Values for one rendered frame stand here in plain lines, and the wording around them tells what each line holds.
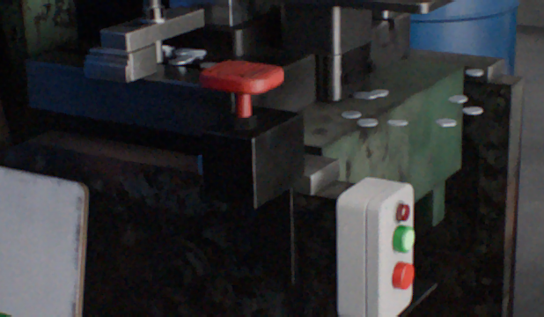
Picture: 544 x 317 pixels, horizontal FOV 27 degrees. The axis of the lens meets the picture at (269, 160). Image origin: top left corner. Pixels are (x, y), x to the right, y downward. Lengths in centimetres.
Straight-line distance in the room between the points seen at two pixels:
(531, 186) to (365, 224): 190
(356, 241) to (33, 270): 43
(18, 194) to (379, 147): 43
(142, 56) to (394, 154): 33
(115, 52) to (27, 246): 26
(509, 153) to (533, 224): 117
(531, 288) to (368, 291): 130
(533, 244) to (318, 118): 139
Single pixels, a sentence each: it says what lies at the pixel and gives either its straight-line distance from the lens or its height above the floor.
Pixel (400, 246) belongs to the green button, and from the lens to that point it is 112.
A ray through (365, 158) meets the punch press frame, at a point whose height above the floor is 60.
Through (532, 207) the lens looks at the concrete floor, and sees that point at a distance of 284.
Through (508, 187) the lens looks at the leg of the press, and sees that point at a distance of 159.
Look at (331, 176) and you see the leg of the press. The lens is 116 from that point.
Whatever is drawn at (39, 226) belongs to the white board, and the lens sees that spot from 135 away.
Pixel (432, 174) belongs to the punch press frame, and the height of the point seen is 52.
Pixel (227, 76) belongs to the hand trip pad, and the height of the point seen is 76.
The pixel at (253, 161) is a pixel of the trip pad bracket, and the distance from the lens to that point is 104.
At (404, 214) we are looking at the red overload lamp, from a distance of 112.
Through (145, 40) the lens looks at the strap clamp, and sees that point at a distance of 129.
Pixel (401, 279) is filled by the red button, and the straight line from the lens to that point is 114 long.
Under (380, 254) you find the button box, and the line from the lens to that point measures 111.
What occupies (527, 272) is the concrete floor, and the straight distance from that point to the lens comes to 249.
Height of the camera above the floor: 102
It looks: 19 degrees down
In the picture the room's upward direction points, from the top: 2 degrees counter-clockwise
